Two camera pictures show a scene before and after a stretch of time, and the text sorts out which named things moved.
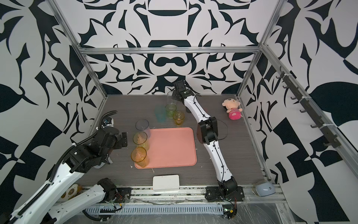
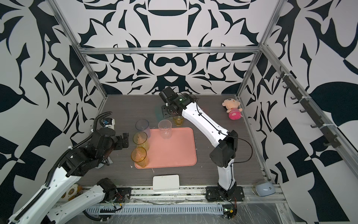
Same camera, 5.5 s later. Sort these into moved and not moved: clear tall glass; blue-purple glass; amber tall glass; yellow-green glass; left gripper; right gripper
Moved: clear tall glass; right gripper
Not moved: blue-purple glass; yellow-green glass; left gripper; amber tall glass
